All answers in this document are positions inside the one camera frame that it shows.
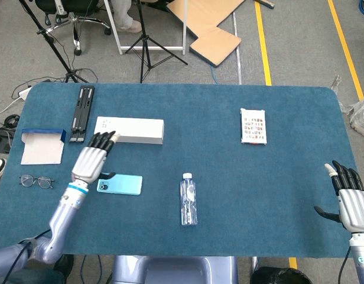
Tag left silver and black robot hand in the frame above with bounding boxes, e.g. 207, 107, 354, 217
70, 130, 121, 189

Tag right silver and black robot hand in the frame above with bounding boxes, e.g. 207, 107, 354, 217
314, 160, 364, 233

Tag black and light blue smartphone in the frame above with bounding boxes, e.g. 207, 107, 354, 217
96, 173, 143, 196

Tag clear plastic water bottle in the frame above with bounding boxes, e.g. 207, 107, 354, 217
179, 173, 199, 227

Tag black folding laptop stand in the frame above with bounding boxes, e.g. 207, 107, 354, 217
69, 85, 96, 144

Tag open blue and white box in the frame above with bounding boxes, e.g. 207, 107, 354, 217
20, 128, 67, 166

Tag long white cardboard box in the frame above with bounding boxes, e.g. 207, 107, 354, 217
93, 116, 165, 146

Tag crumpled clear plastic wrap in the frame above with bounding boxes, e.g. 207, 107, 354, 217
331, 75, 364, 138

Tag white power strip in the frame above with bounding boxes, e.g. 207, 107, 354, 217
18, 86, 33, 102

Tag black bin bag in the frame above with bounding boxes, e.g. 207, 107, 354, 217
250, 266, 313, 284

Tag black tripod with thin pole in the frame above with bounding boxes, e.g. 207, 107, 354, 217
124, 0, 189, 84

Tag blue felt table cloth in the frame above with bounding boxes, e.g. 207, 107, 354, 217
0, 82, 359, 257

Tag lavender robot torso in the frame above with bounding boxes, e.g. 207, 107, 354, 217
112, 255, 239, 284

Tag white desk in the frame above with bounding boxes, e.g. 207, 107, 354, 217
103, 0, 187, 56

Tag office chair base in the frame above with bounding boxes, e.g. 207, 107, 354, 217
34, 0, 112, 56

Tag seated person in dark jacket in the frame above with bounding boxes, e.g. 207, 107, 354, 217
110, 0, 143, 33

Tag flattened brown cardboard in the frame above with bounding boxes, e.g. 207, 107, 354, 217
166, 0, 242, 67

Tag thin metal frame eyeglasses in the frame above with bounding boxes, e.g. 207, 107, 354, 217
18, 174, 56, 191

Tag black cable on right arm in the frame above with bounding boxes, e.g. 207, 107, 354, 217
337, 247, 353, 284

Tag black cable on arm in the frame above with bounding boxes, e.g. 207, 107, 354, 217
337, 247, 353, 284
1, 229, 51, 284

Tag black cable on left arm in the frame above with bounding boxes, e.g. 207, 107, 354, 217
1, 229, 51, 284

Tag blue floor cable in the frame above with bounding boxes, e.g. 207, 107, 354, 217
209, 63, 220, 85

